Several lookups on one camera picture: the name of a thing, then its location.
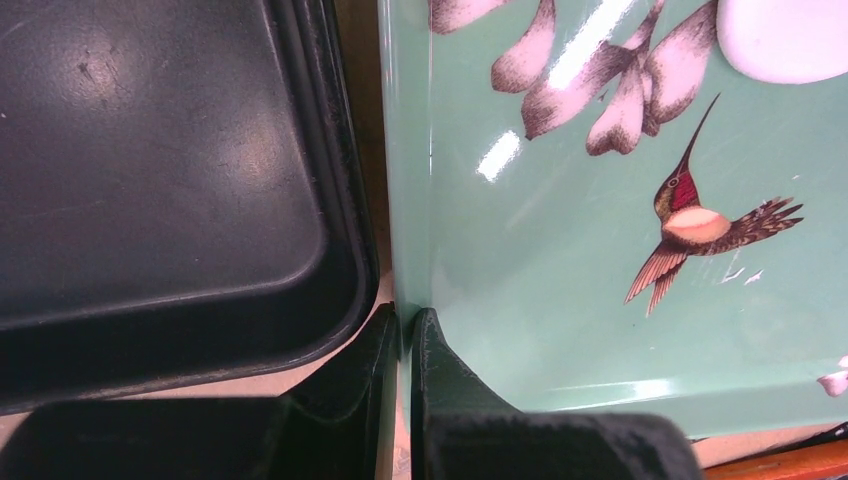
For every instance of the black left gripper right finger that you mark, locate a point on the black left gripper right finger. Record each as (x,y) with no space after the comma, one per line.
(461,429)

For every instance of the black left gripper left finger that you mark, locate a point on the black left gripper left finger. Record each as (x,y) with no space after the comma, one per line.
(336,424)

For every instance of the green floral tray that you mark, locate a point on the green floral tray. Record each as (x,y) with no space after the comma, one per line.
(607,216)

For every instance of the black plastic tray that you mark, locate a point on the black plastic tray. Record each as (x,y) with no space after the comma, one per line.
(181,196)

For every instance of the white dough ball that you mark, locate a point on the white dough ball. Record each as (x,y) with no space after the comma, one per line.
(784,42)

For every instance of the metal scraper wooden handle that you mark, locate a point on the metal scraper wooden handle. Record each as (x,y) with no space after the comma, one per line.
(815,462)

